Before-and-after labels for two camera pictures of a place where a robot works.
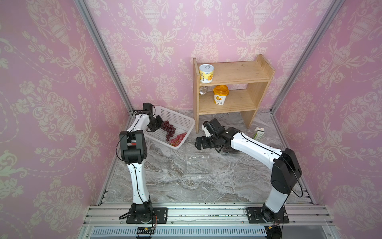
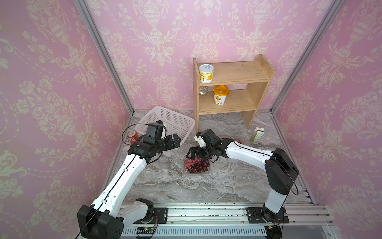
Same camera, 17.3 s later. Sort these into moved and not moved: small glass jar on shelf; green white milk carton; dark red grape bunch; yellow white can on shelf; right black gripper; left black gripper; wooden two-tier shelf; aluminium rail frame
Moved: right black gripper; left black gripper; dark red grape bunch
Not moved: aluminium rail frame; wooden two-tier shelf; small glass jar on shelf; yellow white can on shelf; green white milk carton
